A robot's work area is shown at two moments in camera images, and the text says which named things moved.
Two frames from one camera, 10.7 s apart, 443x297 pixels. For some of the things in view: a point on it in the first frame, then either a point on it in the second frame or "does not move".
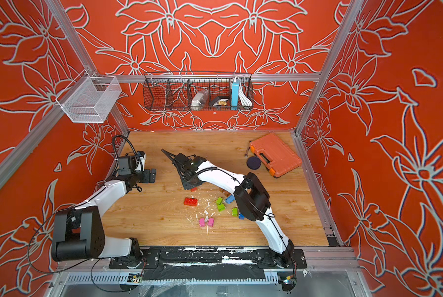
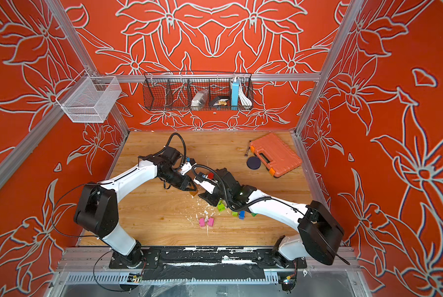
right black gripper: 185,186 -> 208,197
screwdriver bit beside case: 246,154 does not move
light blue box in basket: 235,94 does not move
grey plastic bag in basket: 199,100 does not move
